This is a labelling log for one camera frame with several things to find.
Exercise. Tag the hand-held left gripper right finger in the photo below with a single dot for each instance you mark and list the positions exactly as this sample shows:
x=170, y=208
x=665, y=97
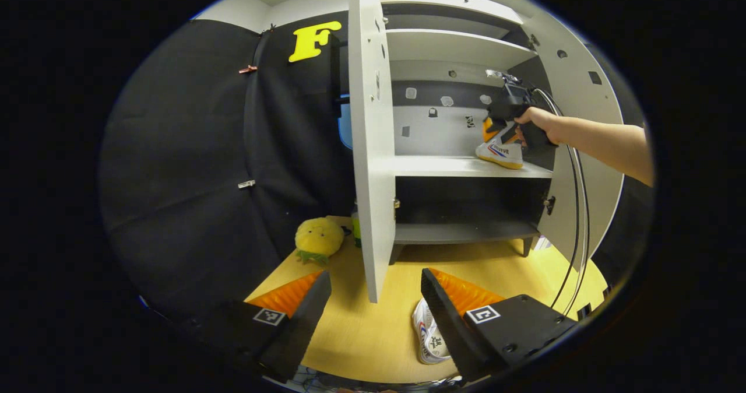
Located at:
x=446, y=329

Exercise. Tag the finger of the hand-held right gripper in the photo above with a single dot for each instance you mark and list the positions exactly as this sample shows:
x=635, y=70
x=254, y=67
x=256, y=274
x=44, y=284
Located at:
x=492, y=129

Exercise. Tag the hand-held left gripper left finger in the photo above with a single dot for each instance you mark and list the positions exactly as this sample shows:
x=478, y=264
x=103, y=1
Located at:
x=306, y=326

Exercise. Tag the white canvas shoe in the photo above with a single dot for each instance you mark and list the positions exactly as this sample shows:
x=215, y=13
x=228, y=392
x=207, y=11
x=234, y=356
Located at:
x=504, y=153
x=431, y=343

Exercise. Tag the white shoe cabinet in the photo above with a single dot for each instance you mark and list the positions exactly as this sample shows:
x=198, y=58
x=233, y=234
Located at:
x=454, y=165

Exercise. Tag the white cabinet door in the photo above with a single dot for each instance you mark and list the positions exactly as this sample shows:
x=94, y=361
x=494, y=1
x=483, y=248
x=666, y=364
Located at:
x=600, y=90
x=373, y=177

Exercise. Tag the white cabinet drawer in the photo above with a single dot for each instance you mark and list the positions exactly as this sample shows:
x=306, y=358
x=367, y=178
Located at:
x=449, y=2

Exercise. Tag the yellow plush toy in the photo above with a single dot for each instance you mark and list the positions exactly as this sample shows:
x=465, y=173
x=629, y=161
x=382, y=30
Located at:
x=319, y=238

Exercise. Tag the green drink bottle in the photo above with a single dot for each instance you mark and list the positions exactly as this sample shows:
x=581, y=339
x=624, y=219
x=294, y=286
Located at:
x=356, y=230

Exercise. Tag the small white purple box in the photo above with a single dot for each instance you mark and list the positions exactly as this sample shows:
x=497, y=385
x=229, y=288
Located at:
x=542, y=243

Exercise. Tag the silver clip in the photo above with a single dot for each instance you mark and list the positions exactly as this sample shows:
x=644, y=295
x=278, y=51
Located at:
x=246, y=183

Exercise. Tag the black backdrop cloth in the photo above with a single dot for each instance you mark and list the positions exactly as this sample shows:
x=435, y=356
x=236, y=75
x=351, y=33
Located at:
x=186, y=148

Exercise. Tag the copper clip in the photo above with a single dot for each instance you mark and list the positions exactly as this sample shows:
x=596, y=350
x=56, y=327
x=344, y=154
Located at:
x=247, y=69

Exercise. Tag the small black bracket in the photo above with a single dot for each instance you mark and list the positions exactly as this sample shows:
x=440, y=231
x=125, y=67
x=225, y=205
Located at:
x=584, y=310

